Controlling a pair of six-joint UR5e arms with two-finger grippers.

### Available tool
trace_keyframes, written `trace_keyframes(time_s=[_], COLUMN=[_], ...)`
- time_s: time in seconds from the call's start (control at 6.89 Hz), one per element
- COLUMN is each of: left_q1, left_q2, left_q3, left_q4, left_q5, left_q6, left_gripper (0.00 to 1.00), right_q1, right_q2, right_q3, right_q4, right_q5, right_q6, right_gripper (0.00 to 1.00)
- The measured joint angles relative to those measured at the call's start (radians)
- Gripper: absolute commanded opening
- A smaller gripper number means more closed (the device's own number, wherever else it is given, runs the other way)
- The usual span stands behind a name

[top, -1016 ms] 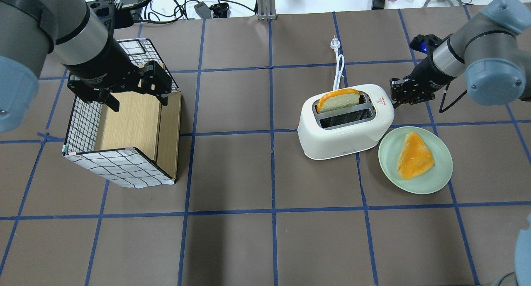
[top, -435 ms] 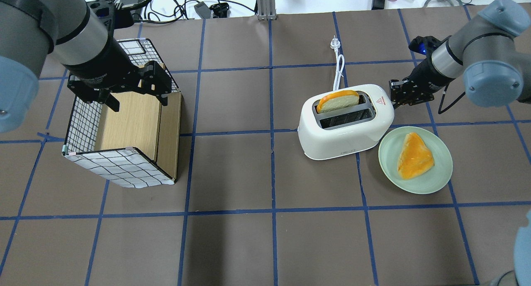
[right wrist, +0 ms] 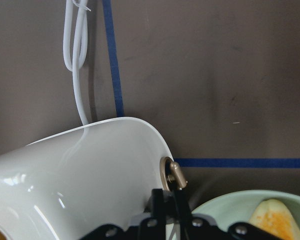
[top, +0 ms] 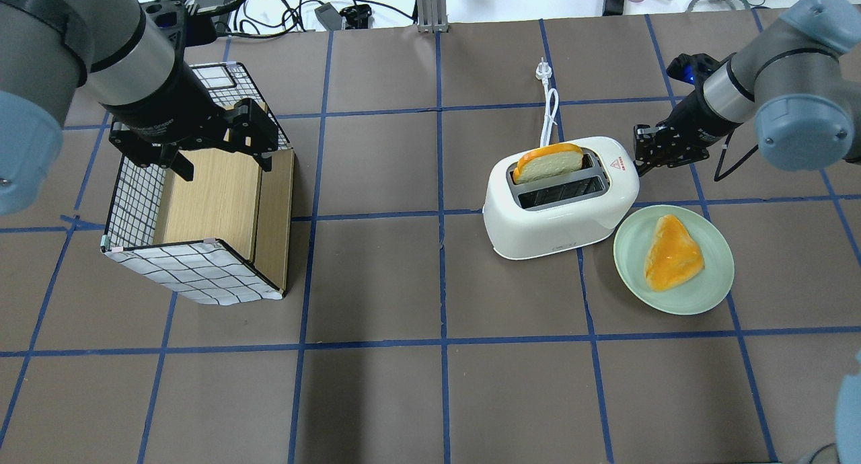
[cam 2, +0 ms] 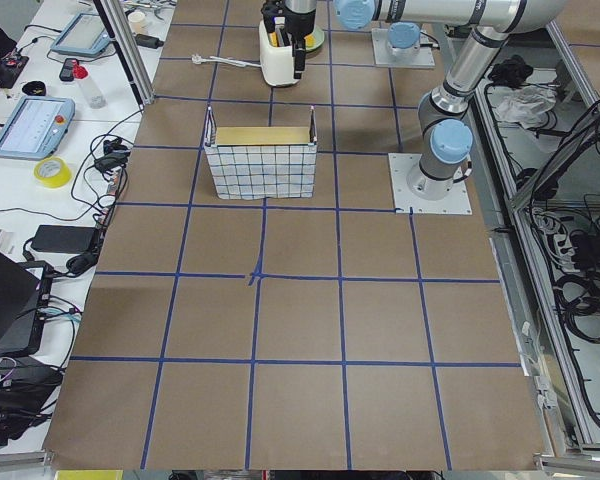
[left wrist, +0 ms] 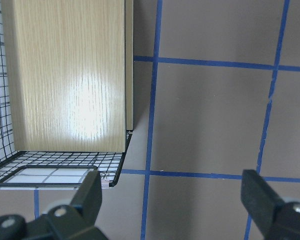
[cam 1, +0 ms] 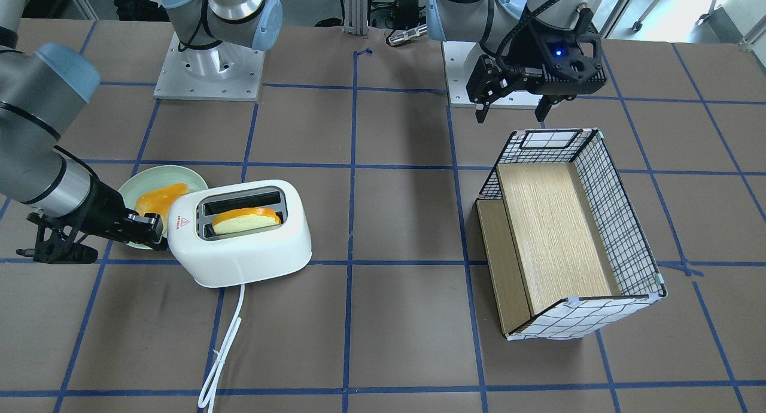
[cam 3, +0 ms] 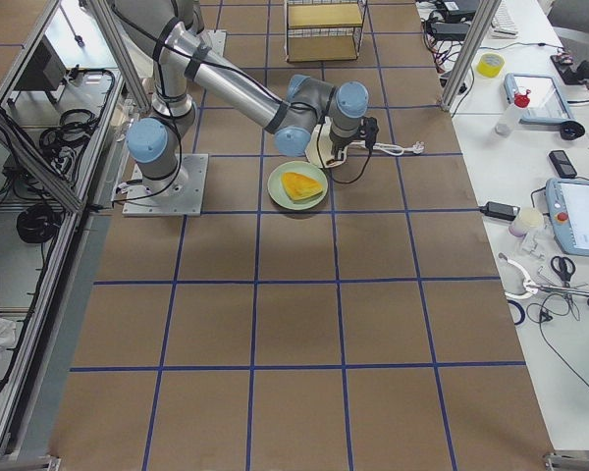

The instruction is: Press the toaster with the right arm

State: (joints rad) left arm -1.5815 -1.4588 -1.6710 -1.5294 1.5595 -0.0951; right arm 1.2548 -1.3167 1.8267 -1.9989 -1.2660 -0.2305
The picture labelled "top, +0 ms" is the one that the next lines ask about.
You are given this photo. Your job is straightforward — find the grid fabric wooden basket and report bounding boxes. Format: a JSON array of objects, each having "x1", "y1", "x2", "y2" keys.
[{"x1": 100, "y1": 62, "x2": 295, "y2": 305}]

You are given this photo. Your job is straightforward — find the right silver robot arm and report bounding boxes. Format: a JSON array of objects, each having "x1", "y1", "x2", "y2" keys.
[{"x1": 634, "y1": 0, "x2": 859, "y2": 176}]

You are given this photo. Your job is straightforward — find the white toaster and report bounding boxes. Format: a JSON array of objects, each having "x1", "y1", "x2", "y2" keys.
[{"x1": 482, "y1": 137, "x2": 640, "y2": 260}]

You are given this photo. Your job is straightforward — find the aluminium frame post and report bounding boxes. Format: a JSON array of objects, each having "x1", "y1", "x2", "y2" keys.
[{"x1": 415, "y1": 0, "x2": 449, "y2": 33}]

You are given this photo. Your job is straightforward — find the toast slice in toaster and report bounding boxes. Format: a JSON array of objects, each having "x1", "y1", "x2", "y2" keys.
[{"x1": 513, "y1": 143, "x2": 585, "y2": 185}]

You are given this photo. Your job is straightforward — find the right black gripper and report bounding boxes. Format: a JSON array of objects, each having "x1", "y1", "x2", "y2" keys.
[{"x1": 633, "y1": 91, "x2": 728, "y2": 177}]

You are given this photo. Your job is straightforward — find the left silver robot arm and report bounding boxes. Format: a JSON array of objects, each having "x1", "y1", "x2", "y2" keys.
[{"x1": 1, "y1": 0, "x2": 280, "y2": 214}]

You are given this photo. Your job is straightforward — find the orange bread on plate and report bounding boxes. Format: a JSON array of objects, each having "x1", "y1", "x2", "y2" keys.
[{"x1": 643, "y1": 214, "x2": 705, "y2": 292}]

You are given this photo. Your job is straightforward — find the white toaster power cable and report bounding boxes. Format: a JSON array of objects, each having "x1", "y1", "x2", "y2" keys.
[{"x1": 533, "y1": 58, "x2": 561, "y2": 147}]

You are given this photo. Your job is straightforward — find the light green plate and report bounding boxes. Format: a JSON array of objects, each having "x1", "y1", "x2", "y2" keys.
[{"x1": 613, "y1": 204, "x2": 735, "y2": 315}]

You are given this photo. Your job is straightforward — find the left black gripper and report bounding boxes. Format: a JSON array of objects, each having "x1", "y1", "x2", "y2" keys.
[{"x1": 108, "y1": 61, "x2": 279, "y2": 182}]

